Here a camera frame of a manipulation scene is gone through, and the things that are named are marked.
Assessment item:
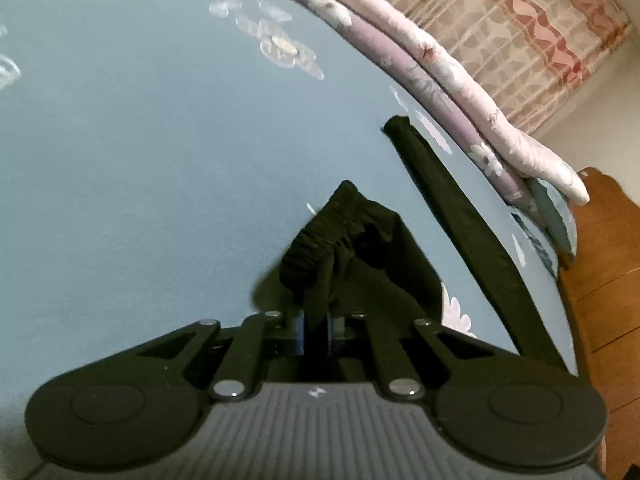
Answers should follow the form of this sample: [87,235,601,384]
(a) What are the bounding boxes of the plump blue floral pillow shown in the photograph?
[527,177,581,261]

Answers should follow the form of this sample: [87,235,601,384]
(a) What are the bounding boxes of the purple floral folded quilt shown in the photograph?
[227,0,538,206]

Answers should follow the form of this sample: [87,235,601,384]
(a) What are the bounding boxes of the black pants with white drawstring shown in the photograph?
[250,115,581,386]

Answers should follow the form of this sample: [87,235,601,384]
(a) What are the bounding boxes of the pink floral folded quilt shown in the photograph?
[277,0,591,206]

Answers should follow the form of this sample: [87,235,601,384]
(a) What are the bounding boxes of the bed with blue floral sheet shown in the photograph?
[0,0,581,461]

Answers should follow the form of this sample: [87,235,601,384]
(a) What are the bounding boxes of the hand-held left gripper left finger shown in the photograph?
[121,310,307,403]

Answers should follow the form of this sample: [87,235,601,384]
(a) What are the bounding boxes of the beige patterned curtain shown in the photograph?
[330,0,633,136]

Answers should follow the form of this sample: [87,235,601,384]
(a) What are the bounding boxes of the flat blue floral pillow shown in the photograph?
[510,210,558,278]

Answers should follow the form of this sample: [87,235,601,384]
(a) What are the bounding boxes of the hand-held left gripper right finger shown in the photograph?
[327,311,506,403]

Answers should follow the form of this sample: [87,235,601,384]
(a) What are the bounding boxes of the wooden headboard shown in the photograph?
[555,167,640,480]

